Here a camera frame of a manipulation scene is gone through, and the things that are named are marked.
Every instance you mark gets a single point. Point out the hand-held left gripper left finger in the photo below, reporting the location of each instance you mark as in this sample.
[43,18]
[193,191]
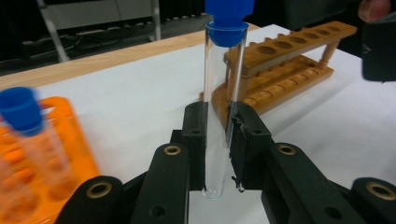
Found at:
[197,137]

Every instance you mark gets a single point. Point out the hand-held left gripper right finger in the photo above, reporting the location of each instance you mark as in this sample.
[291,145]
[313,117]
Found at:
[249,146]

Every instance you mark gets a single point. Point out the wooden test tube rack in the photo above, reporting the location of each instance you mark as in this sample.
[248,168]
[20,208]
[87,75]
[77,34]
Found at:
[280,90]

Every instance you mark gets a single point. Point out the orange plastic tube rack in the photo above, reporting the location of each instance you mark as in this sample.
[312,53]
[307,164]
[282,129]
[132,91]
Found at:
[81,149]

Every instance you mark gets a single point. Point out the white table sheet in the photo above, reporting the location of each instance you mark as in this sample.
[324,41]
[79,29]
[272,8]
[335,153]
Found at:
[140,102]

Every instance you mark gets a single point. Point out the blue-capped glass test tube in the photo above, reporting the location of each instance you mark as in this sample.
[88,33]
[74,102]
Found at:
[229,34]
[20,109]

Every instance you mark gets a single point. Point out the grey metal stand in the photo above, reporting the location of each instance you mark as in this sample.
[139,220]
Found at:
[93,12]

